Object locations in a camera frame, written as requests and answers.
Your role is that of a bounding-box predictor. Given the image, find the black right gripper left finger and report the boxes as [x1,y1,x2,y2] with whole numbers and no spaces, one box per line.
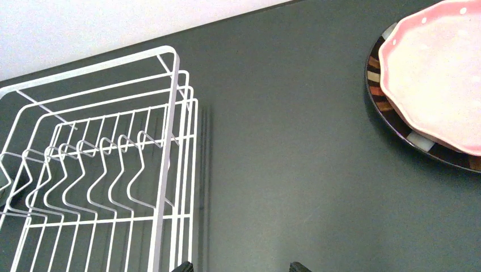
[171,261,194,272]

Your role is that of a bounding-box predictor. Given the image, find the dark striped plate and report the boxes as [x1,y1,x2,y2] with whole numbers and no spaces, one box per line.
[364,22,480,174]

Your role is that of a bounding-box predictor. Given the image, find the pink polka dot plate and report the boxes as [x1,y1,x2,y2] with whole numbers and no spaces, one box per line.
[378,1,480,156]

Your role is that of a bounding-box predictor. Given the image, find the white wire dish rack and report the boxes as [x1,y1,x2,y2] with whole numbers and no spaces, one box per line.
[1,46,199,271]

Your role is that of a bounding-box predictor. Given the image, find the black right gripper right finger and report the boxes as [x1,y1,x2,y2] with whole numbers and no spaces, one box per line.
[289,261,311,272]

